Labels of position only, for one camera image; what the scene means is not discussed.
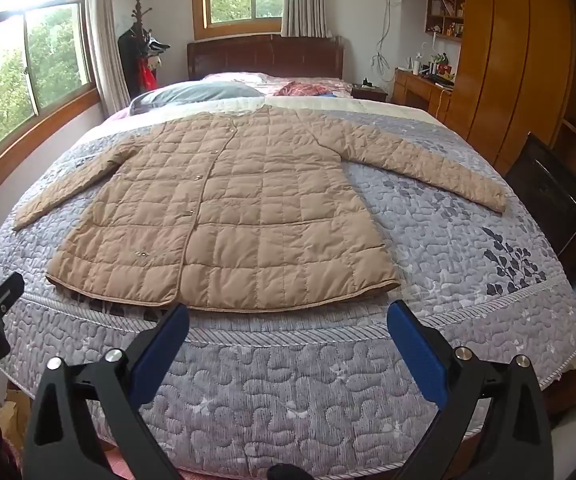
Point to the row of shelf ornaments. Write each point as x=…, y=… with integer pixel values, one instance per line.
x=447, y=17

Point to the red box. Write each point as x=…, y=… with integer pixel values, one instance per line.
x=444, y=71

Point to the wooden wardrobe unit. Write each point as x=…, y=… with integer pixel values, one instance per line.
x=508, y=60

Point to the large wooden-framed window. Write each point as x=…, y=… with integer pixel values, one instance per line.
x=42, y=60

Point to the wooden desk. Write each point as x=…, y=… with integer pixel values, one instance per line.
x=408, y=90

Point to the grey pillow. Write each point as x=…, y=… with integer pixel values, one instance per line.
x=197, y=94

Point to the black and white hanging bag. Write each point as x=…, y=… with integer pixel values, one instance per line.
x=155, y=46

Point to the small potted plant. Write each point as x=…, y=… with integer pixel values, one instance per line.
x=439, y=58

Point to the beige curtain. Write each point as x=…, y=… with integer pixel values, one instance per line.
x=102, y=35

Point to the red hanging bag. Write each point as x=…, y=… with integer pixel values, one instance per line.
x=147, y=77

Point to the tan quilted coat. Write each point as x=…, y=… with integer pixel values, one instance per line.
x=248, y=210

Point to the blue cloth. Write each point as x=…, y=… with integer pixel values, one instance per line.
x=328, y=94

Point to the cardboard box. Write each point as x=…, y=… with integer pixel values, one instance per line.
x=15, y=420

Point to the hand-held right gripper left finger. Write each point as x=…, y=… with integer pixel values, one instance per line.
x=161, y=352

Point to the wooden nightstand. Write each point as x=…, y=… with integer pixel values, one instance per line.
x=368, y=94

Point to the pink bed skirt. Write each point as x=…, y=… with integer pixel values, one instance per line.
x=120, y=465

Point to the pink bed sheet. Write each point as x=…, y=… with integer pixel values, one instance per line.
x=117, y=116

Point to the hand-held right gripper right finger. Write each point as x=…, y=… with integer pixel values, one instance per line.
x=418, y=355

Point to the pink floral pillow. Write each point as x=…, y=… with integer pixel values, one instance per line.
x=308, y=89
x=238, y=78

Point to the wooden coat rack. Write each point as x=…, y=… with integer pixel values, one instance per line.
x=140, y=10

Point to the black chair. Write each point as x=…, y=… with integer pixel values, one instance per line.
x=548, y=185

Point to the dark wooden headboard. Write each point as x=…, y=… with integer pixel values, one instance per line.
x=268, y=57

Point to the grey patterned bed quilt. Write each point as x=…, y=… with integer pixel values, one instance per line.
x=293, y=385

